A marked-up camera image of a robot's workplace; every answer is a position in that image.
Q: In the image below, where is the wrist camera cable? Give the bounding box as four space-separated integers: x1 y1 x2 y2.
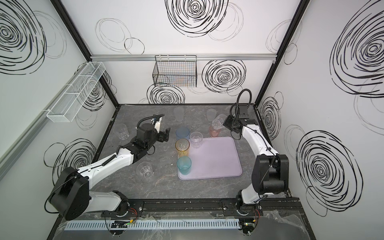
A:
229 88 253 121
136 113 166 130

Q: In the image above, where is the clear faceted glass tumbler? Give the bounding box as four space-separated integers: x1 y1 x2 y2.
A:
212 114 228 130

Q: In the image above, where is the white mesh wall shelf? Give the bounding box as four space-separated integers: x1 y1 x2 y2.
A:
46 62 106 123

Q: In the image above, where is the black wire basket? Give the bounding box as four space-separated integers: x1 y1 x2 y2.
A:
152 60 198 88

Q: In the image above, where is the clear glass far left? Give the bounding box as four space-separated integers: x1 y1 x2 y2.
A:
115 124 130 141

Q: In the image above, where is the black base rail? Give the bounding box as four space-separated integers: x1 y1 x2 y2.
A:
121 198 303 219

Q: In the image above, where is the amber translucent cup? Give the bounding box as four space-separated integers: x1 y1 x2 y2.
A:
175 138 190 158

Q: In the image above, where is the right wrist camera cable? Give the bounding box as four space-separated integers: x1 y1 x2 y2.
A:
229 88 253 121

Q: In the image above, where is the pink translucent cup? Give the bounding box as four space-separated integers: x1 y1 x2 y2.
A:
209 126 221 138

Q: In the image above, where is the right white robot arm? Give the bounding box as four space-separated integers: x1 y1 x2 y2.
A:
224 104 289 210

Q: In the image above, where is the aluminium wall rail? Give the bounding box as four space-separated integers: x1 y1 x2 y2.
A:
91 53 277 62
1 62 88 181

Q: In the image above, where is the aluminium wall rail back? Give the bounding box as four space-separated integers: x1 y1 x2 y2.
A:
91 53 277 62

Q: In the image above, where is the blue translucent tall cup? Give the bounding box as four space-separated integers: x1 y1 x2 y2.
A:
176 127 190 139

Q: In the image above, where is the aluminium wall rail left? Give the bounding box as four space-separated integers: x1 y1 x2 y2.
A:
1 62 88 181

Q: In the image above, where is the clear glass lying front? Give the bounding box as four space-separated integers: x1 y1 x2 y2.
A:
136 162 154 182

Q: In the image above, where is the teal translucent cup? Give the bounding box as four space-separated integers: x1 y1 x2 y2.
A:
177 156 192 175

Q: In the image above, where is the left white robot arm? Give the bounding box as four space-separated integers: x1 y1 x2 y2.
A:
46 115 170 221

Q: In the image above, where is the frosted white cup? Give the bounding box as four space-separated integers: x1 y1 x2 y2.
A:
174 107 185 122

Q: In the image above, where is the lilac plastic tray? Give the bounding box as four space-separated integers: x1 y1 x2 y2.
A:
178 137 243 181

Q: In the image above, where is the white slotted cable duct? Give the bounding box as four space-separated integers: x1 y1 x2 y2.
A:
64 219 241 231

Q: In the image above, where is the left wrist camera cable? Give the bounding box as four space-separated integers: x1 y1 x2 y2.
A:
136 113 166 130

